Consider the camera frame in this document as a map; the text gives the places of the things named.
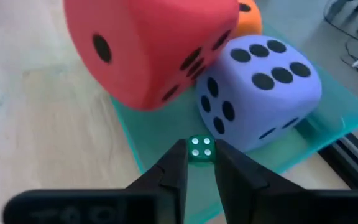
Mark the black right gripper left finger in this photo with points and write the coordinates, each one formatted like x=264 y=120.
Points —
x=166 y=186

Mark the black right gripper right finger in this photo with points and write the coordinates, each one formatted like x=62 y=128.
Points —
x=244 y=193

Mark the small green die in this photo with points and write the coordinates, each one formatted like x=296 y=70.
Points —
x=201 y=157

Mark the large purple foam die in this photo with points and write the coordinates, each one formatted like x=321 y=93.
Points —
x=259 y=105

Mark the large red foam die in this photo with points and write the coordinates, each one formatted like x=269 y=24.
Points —
x=141 y=46

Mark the large orange foam die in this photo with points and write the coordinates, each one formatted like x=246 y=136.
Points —
x=250 y=23

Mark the teal plastic tray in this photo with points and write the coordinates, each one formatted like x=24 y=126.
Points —
x=154 y=133

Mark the black metal table frame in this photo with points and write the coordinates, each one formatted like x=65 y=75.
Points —
x=353 y=165

